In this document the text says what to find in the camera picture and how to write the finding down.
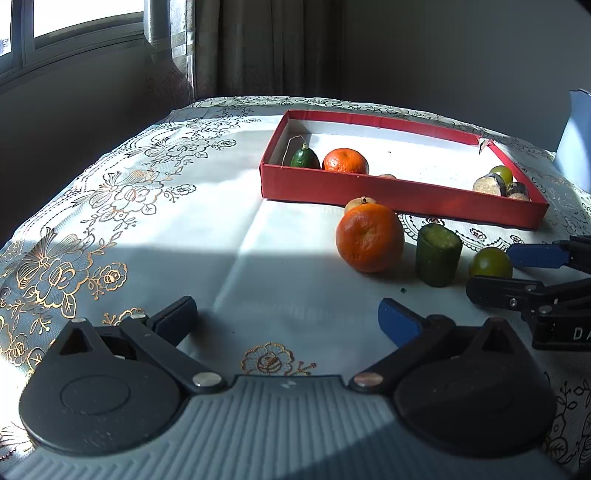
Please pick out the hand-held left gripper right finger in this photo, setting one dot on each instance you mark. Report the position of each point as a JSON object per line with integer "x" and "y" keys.
{"x": 397, "y": 321}

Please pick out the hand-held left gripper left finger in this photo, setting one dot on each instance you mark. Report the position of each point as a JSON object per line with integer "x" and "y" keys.
{"x": 178, "y": 318}

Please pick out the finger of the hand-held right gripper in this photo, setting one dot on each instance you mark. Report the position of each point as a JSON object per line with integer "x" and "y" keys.
{"x": 498, "y": 290}
{"x": 535, "y": 256}

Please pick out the green lime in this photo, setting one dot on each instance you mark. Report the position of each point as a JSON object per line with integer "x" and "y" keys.
{"x": 489, "y": 263}
{"x": 503, "y": 173}

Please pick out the eggplant piece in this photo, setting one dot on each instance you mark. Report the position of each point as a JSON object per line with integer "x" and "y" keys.
{"x": 488, "y": 185}
{"x": 518, "y": 191}

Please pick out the red cardboard box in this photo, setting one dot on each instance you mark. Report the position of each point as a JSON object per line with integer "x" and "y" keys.
{"x": 323, "y": 187}

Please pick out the green cucumber piece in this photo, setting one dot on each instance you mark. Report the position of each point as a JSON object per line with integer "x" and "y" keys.
{"x": 437, "y": 256}

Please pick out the large orange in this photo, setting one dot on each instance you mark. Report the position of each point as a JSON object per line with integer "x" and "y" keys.
{"x": 369, "y": 237}

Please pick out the white floral tablecloth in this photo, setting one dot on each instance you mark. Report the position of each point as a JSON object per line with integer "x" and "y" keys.
{"x": 161, "y": 230}

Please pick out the small yellow-orange fruit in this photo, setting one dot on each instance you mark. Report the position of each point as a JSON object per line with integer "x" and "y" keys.
{"x": 360, "y": 203}

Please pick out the blue chair back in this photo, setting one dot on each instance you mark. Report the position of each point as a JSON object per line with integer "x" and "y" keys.
{"x": 575, "y": 138}

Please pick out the small orange mandarin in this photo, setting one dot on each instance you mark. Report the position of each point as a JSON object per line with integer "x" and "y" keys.
{"x": 345, "y": 160}

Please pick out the small dark green fruit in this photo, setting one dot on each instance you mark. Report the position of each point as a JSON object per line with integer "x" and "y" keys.
{"x": 304, "y": 158}

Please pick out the beige patterned curtain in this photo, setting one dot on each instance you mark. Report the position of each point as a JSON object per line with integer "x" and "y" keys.
{"x": 258, "y": 46}

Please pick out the window frame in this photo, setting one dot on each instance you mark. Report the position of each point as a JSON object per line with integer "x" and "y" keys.
{"x": 69, "y": 41}

